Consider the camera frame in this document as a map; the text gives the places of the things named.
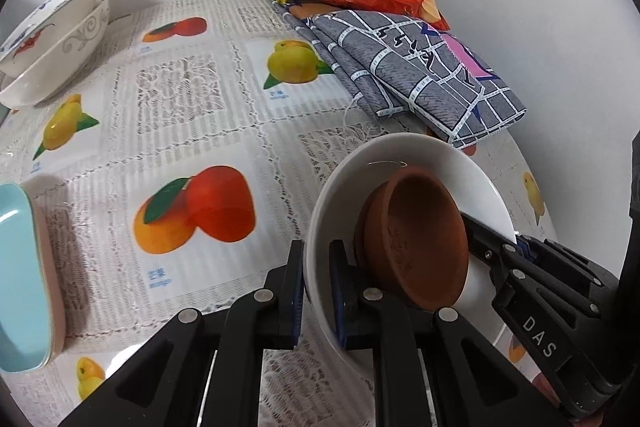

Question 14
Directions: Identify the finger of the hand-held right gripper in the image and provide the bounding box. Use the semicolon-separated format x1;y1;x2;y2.
515;234;621;290
459;211;528;280

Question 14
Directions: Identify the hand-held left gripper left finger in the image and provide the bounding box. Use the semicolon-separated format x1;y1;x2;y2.
59;239;306;427

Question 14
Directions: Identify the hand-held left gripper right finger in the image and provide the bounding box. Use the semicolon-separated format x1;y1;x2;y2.
327;241;572;427

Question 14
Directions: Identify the white porcelain bowl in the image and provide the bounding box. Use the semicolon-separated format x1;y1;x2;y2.
305;133;518;380

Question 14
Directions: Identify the blue square plate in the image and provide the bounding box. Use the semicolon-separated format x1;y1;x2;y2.
0;183;55;374

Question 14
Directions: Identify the grey checked cloth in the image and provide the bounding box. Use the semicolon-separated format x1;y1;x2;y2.
257;0;527;146

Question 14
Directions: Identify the large white scroll-pattern bowl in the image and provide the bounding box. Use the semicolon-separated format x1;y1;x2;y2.
0;0;111;110

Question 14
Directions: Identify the blue patterned porcelain bowl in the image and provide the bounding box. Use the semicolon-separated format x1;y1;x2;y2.
0;0;101;78

